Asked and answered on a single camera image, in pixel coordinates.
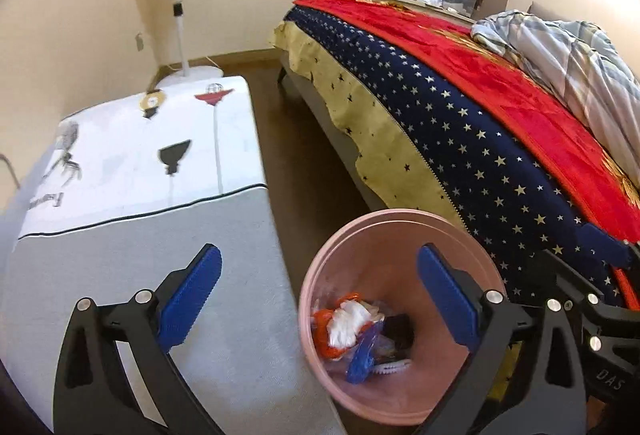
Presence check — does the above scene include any grey table mat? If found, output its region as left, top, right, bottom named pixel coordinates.
left=0, top=185, right=346, bottom=435

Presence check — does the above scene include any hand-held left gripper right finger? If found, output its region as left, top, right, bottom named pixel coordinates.
left=415, top=243, right=588, bottom=435

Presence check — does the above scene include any large pale foam net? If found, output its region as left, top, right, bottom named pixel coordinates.
left=327, top=302, right=376, bottom=351

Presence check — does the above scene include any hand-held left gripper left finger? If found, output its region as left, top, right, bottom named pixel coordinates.
left=52, top=243, right=226, bottom=435

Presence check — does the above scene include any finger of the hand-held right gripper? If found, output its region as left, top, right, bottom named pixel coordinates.
left=542, top=249, right=640, bottom=356
left=580, top=221, right=640, bottom=276

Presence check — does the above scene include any red patterned blanket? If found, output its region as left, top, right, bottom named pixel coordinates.
left=292, top=0, right=640, bottom=308

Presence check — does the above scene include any striped blue white quilt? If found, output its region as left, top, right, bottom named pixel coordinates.
left=471, top=10, right=640, bottom=166

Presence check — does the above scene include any white printed cloth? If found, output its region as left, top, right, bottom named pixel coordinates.
left=17, top=76, right=268, bottom=241

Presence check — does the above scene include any pink plastic bin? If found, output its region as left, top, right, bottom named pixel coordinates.
left=298, top=209, right=508, bottom=427

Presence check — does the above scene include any blue plastic piece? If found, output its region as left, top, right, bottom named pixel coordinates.
left=346, top=322, right=385, bottom=385

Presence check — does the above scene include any black plastic wrapper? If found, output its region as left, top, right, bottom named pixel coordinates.
left=385, top=312, right=416, bottom=361

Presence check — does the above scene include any grey power cable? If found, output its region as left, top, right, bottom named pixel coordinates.
left=0, top=154, right=21, bottom=190

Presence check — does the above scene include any bed with red blanket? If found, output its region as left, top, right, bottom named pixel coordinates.
left=270, top=5, right=640, bottom=311

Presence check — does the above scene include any grey bed frame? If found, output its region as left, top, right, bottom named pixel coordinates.
left=277, top=50, right=391, bottom=210

